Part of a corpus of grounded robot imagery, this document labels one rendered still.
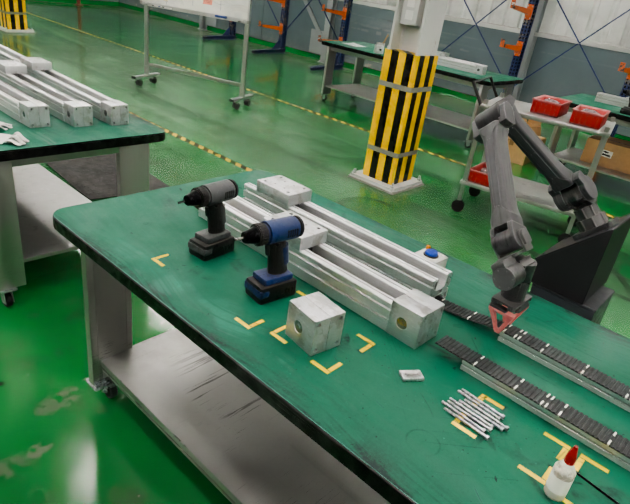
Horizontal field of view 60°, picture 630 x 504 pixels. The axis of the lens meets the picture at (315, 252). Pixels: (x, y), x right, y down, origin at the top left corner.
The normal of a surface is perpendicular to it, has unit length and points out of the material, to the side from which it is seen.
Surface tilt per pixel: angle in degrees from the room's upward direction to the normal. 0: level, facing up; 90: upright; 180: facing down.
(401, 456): 0
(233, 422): 0
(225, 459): 0
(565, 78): 90
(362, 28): 90
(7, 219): 90
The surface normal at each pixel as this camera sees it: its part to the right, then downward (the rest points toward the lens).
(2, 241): 0.72, 0.40
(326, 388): 0.13, -0.88
